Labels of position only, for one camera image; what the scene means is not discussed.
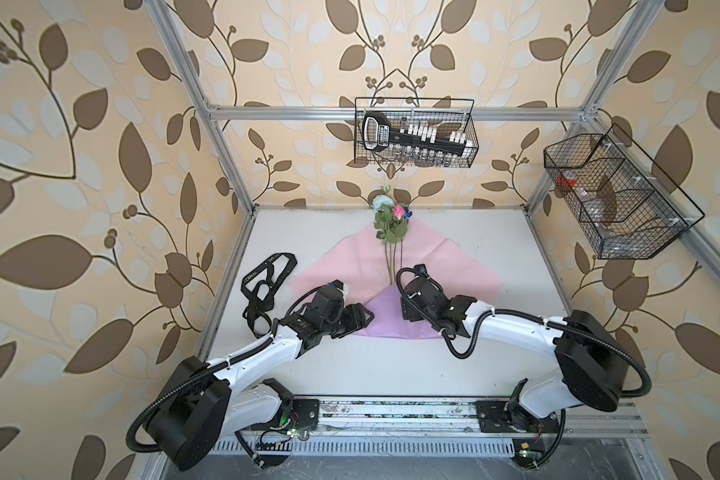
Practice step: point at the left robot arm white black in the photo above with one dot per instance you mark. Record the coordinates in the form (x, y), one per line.
(204, 401)

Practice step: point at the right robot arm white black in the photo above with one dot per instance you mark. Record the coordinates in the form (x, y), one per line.
(588, 366)

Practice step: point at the small magenta fake flower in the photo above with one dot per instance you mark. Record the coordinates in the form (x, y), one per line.
(399, 228)

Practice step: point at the right black wire basket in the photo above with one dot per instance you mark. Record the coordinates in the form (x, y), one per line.
(647, 209)

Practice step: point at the red capped clear bottle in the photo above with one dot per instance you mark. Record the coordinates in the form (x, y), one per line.
(587, 206)

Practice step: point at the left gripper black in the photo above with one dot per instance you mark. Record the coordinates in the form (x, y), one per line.
(358, 318)

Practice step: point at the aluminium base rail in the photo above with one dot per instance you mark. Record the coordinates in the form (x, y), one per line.
(431, 416)

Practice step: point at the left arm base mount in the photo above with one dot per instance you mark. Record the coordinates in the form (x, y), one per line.
(301, 414)

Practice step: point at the pink fake rose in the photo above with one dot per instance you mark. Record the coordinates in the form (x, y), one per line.
(392, 265)

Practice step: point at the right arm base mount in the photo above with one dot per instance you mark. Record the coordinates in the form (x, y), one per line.
(494, 416)

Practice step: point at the black wire basket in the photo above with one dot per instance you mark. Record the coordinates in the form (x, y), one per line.
(416, 104)
(647, 209)

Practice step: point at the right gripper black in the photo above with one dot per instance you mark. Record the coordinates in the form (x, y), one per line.
(408, 311)

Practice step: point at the pale green fake flower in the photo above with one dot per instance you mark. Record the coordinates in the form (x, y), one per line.
(383, 206)

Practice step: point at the black socket tool set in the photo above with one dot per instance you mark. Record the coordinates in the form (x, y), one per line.
(408, 133)

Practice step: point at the back black wire basket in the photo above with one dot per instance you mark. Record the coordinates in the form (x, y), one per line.
(416, 104)

